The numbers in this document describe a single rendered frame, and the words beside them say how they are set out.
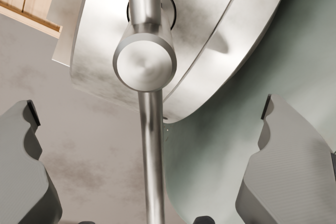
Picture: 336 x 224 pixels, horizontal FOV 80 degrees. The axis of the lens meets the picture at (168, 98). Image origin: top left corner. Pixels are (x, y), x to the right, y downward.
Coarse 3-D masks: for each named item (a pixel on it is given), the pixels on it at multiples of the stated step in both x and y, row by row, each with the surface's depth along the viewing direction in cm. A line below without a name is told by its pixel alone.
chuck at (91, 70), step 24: (96, 0) 13; (120, 0) 13; (192, 0) 14; (216, 0) 14; (96, 24) 14; (120, 24) 14; (192, 24) 14; (216, 24) 15; (72, 48) 16; (96, 48) 16; (192, 48) 15; (72, 72) 18; (96, 72) 18; (96, 96) 24; (120, 96) 21
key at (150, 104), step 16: (128, 0) 7; (144, 0) 7; (160, 0) 8; (144, 16) 7; (160, 16) 8; (144, 96) 9; (160, 96) 10; (144, 112) 10; (160, 112) 10; (144, 128) 10; (160, 128) 11; (144, 144) 11; (160, 144) 11; (144, 160) 11; (160, 160) 11; (144, 176) 12; (160, 176) 12; (160, 192) 12; (160, 208) 12
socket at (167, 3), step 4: (164, 0) 14; (168, 0) 14; (128, 4) 14; (164, 4) 14; (168, 4) 14; (172, 4) 14; (128, 8) 14; (164, 8) 14; (168, 8) 14; (172, 8) 14; (128, 12) 14; (168, 12) 14; (172, 12) 14; (128, 16) 14; (168, 16) 14; (172, 16) 14; (172, 20) 14; (172, 24) 14
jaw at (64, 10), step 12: (60, 0) 24; (72, 0) 24; (48, 12) 24; (60, 12) 24; (72, 12) 25; (60, 24) 25; (72, 24) 25; (60, 36) 25; (72, 36) 26; (60, 48) 26; (60, 60) 26
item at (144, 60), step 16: (128, 32) 7; (144, 32) 6; (160, 32) 7; (128, 48) 6; (144, 48) 6; (160, 48) 6; (112, 64) 7; (128, 64) 7; (144, 64) 7; (160, 64) 7; (176, 64) 7; (128, 80) 7; (144, 80) 7; (160, 80) 7
